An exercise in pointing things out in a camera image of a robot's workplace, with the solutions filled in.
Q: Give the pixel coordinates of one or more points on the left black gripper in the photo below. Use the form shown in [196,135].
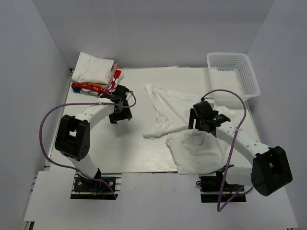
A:
[120,115]

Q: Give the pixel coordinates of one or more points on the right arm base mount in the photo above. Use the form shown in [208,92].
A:
[209,185]

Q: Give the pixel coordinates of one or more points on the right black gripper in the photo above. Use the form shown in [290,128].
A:
[195,122]

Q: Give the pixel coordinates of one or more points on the red printed t shirt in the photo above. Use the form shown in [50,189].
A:
[96,89]

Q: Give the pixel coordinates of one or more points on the white t shirt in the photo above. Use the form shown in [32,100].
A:
[91,69]
[193,151]

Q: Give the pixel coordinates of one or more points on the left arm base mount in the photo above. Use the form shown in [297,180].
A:
[86,190]

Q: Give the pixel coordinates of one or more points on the white plastic basket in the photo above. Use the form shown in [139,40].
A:
[233,72]

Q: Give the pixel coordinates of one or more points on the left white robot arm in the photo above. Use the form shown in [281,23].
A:
[73,137]

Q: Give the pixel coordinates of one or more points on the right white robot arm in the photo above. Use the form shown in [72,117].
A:
[269,167]

